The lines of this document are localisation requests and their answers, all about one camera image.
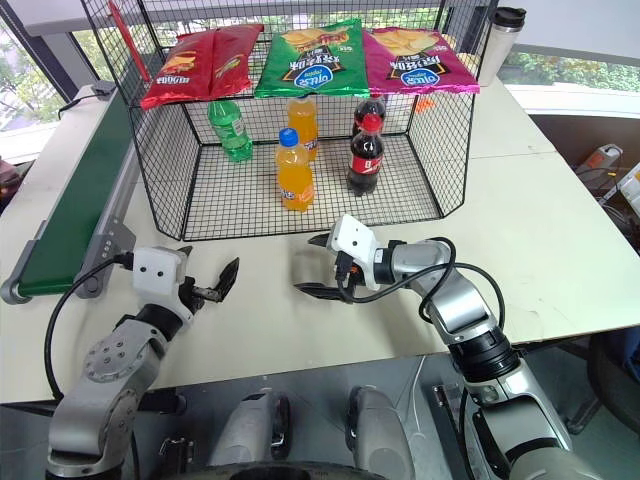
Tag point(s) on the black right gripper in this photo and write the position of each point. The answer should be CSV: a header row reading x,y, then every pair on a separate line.
x,y
352,287

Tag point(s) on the yellow box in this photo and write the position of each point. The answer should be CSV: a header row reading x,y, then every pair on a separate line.
x,y
631,187

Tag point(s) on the magenta chips bag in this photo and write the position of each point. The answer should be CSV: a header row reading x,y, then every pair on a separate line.
x,y
417,60

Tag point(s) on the green chips bag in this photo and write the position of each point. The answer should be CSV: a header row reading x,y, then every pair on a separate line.
x,y
312,62

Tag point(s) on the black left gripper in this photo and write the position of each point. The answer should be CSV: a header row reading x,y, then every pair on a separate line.
x,y
192,295

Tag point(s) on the red flat bar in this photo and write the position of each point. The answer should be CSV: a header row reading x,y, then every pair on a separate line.
x,y
127,40

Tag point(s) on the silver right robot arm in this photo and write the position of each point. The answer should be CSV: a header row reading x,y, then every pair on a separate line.
x,y
465,305

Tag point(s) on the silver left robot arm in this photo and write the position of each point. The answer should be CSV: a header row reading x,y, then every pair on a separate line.
x,y
107,360

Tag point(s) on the dark maroon object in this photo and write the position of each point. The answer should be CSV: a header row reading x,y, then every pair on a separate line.
x,y
9,182

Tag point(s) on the orange and white tool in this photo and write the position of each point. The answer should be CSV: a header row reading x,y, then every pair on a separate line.
x,y
600,157

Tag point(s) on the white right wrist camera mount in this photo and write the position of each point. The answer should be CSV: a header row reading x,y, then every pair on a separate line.
x,y
356,240

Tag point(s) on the cola bottle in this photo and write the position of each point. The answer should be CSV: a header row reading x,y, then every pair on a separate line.
x,y
366,160
365,109

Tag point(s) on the white tumbler black lid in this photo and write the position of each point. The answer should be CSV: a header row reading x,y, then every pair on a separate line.
x,y
500,47

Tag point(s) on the green soda bottle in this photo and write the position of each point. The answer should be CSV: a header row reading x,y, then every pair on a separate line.
x,y
232,132

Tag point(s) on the green conveyor belt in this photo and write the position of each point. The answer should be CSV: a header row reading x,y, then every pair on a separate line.
x,y
75,200

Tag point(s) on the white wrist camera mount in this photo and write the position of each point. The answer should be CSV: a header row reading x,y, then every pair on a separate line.
x,y
356,240
157,272

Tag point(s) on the orange soda bottle blue cap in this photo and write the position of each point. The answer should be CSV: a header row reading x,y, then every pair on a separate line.
x,y
295,175

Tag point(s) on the red chips bag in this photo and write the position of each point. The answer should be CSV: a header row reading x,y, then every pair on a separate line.
x,y
175,72
232,60

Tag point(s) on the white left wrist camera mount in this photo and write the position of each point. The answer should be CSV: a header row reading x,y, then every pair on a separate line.
x,y
157,272

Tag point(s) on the black chair base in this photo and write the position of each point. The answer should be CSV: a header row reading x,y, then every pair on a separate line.
x,y
607,380

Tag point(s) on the grey rounded robot leg shell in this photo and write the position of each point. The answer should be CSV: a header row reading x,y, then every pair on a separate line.
x,y
247,430
380,435

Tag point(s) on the small orange object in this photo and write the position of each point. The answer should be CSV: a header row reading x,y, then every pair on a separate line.
x,y
425,105

